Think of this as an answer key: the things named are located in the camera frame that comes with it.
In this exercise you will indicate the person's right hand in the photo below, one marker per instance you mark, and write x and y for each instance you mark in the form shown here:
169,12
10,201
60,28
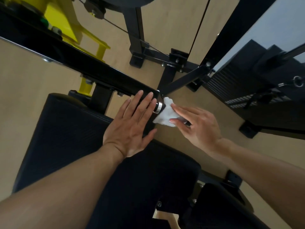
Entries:
202,128

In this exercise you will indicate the person's left forearm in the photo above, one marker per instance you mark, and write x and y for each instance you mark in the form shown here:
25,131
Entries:
59,188

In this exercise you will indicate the black padded seat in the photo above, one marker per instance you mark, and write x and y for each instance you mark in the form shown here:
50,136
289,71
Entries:
214,212

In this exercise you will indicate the black textured chest pad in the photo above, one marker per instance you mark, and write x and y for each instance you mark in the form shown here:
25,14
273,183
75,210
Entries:
71,131

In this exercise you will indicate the black machine lower frame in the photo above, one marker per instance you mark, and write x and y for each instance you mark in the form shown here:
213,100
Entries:
249,129

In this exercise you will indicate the white cleaning wipe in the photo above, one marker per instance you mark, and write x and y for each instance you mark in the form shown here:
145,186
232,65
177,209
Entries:
164,114

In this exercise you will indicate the chrome selector pin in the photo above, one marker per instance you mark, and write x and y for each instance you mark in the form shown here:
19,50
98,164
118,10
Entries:
297,81

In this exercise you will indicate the black steel rack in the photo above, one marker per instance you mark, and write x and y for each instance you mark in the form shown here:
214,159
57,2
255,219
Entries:
71,59

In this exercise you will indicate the black curved cam plate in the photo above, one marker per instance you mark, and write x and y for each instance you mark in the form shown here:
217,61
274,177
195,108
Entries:
128,1

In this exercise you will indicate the person's left hand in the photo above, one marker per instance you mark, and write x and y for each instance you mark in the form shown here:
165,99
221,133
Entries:
126,133

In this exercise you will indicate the person's right forearm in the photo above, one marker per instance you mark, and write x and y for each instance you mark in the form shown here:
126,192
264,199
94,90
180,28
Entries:
267,171

